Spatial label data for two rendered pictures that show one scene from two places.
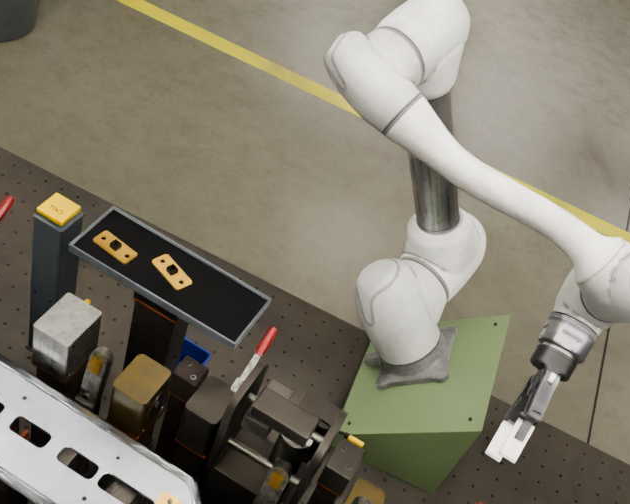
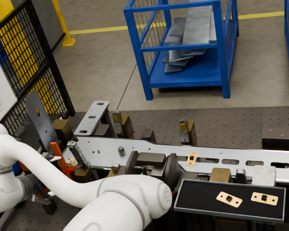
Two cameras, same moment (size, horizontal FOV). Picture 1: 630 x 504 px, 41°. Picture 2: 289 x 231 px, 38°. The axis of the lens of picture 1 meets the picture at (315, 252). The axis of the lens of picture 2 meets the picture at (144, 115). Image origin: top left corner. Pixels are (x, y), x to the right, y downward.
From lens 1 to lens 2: 2.02 m
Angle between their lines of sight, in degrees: 98
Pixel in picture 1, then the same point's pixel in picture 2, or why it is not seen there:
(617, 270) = (4, 130)
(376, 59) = (132, 178)
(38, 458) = (244, 157)
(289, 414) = (149, 156)
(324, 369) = not seen: outside the picture
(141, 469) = (206, 168)
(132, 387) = (221, 171)
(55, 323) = (267, 171)
